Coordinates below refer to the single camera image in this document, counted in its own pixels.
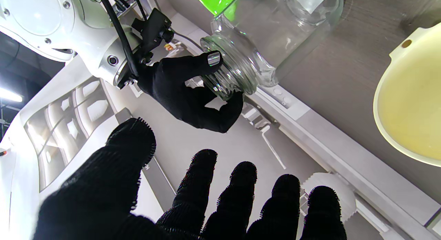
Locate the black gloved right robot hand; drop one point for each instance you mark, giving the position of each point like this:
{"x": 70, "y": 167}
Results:
{"x": 172, "y": 84}

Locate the beige plastic funnel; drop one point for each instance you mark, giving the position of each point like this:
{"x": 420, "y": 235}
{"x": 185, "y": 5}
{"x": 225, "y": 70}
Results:
{"x": 410, "y": 102}

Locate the printed kitchen scene backdrop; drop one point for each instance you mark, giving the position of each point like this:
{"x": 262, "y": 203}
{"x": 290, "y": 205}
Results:
{"x": 213, "y": 147}

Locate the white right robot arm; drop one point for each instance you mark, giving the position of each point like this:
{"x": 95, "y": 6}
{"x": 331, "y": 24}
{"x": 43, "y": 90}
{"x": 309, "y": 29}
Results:
{"x": 41, "y": 19}

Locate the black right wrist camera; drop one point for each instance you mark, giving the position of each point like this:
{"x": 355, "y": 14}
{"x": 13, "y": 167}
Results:
{"x": 155, "y": 29}

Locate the green plastic bowl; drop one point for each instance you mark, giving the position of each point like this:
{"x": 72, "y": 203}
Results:
{"x": 215, "y": 0}

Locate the clear glass jar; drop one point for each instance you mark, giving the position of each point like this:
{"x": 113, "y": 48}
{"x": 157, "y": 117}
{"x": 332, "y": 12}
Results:
{"x": 286, "y": 29}

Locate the ribbed glass jar lid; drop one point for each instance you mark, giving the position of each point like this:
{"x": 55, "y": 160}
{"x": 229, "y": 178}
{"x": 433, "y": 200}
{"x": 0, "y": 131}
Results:
{"x": 234, "y": 74}

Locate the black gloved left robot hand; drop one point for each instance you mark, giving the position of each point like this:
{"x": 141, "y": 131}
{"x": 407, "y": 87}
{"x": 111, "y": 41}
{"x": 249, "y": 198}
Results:
{"x": 103, "y": 198}

